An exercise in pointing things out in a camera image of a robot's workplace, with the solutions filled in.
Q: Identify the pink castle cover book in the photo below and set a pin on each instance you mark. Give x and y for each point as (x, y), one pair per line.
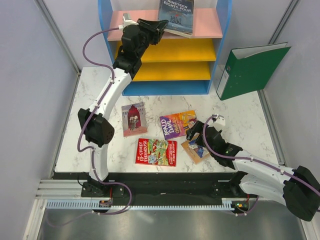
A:
(134, 119)

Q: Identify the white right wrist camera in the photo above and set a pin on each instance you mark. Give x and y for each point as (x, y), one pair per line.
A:
(218, 121)

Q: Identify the green lever arch binder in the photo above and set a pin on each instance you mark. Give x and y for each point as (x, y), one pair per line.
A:
(249, 69)

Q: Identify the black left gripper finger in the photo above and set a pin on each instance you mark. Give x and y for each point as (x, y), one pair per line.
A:
(157, 35)
(159, 25)

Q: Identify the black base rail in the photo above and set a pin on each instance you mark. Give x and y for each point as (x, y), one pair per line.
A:
(165, 188)

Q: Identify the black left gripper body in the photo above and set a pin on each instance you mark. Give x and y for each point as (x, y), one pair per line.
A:
(146, 32)

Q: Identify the blue shelf unit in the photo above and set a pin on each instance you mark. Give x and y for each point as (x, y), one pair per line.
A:
(185, 66)

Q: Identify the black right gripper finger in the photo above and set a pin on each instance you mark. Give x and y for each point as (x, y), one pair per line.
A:
(190, 133)
(195, 146)

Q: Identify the light blue cable duct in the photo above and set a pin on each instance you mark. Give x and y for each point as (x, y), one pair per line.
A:
(98, 204)

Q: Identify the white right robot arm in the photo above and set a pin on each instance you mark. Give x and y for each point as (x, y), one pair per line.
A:
(295, 188)

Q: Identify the tan Othello book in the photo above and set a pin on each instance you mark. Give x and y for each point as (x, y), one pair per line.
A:
(197, 156)

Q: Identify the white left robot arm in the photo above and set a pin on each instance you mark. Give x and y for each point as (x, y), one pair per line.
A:
(96, 131)

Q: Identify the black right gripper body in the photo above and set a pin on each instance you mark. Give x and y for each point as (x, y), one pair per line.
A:
(200, 125)

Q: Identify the red treehouse book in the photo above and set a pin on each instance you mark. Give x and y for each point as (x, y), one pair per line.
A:
(156, 152)

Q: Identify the dark blue 1984 book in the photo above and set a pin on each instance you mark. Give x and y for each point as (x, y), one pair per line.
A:
(179, 14)

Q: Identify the orange Roald Dahl book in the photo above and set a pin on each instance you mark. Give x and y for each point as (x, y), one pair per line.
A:
(176, 125)

